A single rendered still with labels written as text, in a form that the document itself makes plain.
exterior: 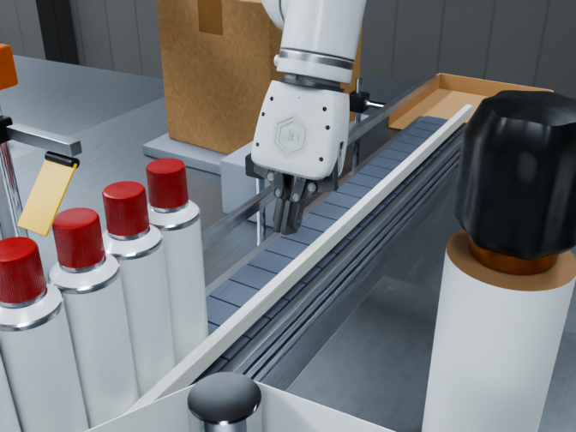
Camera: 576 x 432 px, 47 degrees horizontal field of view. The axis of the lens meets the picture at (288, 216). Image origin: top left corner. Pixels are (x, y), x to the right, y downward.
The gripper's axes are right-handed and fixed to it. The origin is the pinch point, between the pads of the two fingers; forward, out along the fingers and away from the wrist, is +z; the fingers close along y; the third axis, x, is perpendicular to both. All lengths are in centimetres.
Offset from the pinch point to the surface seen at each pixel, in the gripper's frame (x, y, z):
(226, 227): -7.7, -3.1, 1.4
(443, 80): 88, -12, -23
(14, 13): 174, -274, -27
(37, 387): -36.3, 2.1, 8.8
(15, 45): 180, -277, -10
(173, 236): -23.3, 1.9, -0.7
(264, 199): -0.7, -3.1, -1.3
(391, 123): 62, -13, -11
